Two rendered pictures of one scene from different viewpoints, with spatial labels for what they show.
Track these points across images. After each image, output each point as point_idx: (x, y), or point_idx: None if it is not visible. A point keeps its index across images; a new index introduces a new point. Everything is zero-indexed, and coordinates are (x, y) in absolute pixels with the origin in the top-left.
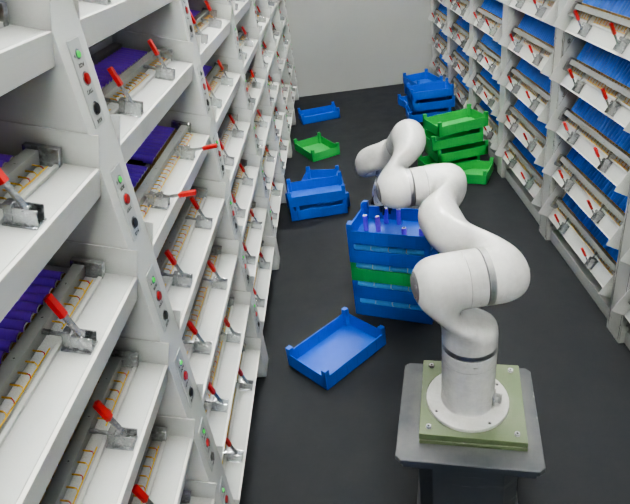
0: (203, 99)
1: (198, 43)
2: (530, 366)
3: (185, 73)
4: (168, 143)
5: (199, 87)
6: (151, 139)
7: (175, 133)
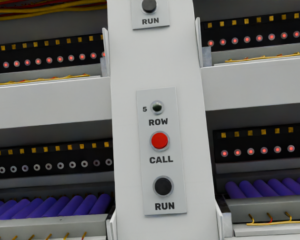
0: (134, 171)
1: (197, 39)
2: None
3: (25, 89)
4: None
5: (119, 136)
6: (26, 206)
7: (50, 217)
